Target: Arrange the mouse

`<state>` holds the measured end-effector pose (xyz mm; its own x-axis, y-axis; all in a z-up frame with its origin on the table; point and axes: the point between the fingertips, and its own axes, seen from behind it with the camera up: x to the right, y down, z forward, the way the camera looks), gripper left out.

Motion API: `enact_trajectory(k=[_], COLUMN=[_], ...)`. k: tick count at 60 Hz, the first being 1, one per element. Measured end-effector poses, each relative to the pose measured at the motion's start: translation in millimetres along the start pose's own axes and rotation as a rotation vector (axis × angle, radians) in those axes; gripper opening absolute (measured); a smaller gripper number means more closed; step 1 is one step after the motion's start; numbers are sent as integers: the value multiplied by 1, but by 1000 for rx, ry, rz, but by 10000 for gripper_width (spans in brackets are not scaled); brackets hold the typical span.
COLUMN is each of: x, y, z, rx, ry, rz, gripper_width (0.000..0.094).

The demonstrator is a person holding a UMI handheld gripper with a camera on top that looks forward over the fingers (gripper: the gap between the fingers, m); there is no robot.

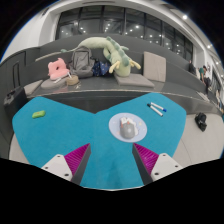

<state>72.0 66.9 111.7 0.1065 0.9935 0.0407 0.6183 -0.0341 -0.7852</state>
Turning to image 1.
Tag flat grey seat cushion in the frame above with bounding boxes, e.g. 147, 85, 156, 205
23, 79, 44, 97
40, 77, 69, 90
114, 73, 155, 89

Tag dark glass window wall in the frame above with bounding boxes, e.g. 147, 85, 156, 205
55, 5, 194, 63

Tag green dragon plush toy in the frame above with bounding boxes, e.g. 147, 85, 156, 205
60, 36, 142, 78

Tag grey and white computer mouse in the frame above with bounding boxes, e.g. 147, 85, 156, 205
119, 117, 138, 140

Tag small tan pouch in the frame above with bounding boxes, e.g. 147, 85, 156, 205
65, 74, 80, 86

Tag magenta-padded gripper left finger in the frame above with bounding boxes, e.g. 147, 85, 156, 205
41, 143, 92, 186

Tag grey backpack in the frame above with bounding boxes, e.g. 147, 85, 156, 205
68, 45, 95, 79

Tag round light blue mouse pad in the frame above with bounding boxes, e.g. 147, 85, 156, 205
108, 112, 148, 144

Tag upright grey seat cushion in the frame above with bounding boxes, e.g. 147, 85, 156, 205
143, 50, 167, 83

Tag dark blue patterned bag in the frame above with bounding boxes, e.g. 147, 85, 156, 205
91, 59, 112, 78

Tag white marker with blue cap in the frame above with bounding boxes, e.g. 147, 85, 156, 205
150, 101, 167, 113

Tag pink plush toy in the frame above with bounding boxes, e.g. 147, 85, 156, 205
47, 57, 71, 81

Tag black suitcase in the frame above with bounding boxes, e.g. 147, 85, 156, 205
3, 87, 29, 118

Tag person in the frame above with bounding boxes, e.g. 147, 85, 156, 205
188, 59, 198, 75
198, 65, 212, 88

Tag black bag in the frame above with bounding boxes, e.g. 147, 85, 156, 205
194, 112, 208, 132

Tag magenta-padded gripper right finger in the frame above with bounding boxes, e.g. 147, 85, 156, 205
131, 142, 184, 185

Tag white marker with black cap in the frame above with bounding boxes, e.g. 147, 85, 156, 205
146, 103, 164, 117

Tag green eraser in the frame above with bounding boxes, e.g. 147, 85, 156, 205
31, 110, 47, 120

